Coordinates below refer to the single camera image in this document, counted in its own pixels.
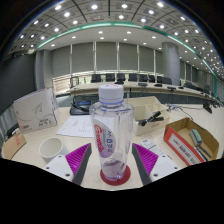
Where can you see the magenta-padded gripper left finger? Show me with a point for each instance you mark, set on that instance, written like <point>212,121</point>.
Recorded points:
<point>79,158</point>

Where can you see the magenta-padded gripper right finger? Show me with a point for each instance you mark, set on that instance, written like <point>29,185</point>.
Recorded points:
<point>145,158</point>

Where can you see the clear plastic water bottle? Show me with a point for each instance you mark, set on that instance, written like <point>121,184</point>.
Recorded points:
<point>111,133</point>

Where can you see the flat round red coaster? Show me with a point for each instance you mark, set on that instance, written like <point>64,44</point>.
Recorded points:
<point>126,175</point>

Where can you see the white ceramic mug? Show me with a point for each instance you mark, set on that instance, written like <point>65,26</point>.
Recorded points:
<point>50,151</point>

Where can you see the white printed paper sheet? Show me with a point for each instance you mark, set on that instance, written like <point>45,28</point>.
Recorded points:
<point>76,126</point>

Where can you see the red-sided open cardboard box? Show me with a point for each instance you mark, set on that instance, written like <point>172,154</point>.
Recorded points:
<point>176,143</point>

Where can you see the black desktop microphone unit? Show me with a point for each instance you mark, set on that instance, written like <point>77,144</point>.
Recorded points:
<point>80,106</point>

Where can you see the beige divided organizer box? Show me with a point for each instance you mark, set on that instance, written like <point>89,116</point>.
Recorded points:
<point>146,106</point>

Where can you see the green whiteboard eraser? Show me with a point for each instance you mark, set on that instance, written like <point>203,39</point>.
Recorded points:
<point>196,137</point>

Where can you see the black marker pen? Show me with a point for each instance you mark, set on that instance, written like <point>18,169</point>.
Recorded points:
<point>204,153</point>

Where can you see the white cardboard box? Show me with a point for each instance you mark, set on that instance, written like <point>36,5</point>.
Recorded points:
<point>35,111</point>

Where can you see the brown paper envelope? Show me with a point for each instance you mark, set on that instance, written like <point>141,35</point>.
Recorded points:
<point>13,146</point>

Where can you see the long curved conference desk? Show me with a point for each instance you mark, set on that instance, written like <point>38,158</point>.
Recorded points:
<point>150,90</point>

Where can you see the black power strip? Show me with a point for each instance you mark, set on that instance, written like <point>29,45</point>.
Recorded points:
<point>12,129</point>

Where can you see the row of black office chairs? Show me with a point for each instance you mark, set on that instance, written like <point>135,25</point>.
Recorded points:
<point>133,77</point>

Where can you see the round ceiling lights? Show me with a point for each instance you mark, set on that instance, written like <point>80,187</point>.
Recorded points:
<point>94,6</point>

